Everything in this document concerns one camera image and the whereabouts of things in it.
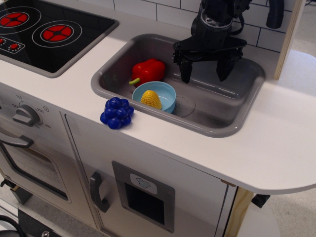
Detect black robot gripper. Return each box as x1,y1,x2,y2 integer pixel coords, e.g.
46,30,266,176
173,4,247,83

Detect yellow toy corn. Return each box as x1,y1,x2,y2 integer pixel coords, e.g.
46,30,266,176
141,90,162,110

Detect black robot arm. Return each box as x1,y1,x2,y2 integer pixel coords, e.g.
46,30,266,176
173,0,250,83

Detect grey toy sink basin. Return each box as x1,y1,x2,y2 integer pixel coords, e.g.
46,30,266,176
91,34,265,137

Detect light blue bowl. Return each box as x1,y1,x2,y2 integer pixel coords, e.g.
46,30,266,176
132,81,176,113

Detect red toy bell pepper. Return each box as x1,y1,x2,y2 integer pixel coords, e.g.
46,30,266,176
129,58,166,87

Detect dark grey toy faucet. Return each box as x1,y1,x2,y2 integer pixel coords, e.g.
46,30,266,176
266,0,284,29

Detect blue toy grapes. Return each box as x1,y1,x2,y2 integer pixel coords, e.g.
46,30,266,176
100,97,134,130

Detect white cabinet door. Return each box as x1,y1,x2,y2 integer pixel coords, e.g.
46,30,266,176
65,114,235,237

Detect grey ice dispenser panel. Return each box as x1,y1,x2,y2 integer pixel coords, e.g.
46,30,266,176
112,161,175,233

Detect black toy stovetop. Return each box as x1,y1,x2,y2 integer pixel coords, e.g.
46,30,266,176
0,0,119,78

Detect grey oven knob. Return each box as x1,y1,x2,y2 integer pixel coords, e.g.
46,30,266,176
12,104,40,127

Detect white oven door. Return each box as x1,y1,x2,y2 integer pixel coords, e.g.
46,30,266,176
0,118,96,228

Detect wooden side post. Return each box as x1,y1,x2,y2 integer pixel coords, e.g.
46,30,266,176
273,0,306,80

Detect grey cabinet door handle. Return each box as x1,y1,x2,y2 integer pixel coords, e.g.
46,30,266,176
89,172,110,213

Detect grey oven door handle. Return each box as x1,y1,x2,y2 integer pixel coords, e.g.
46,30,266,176
0,132,34,148

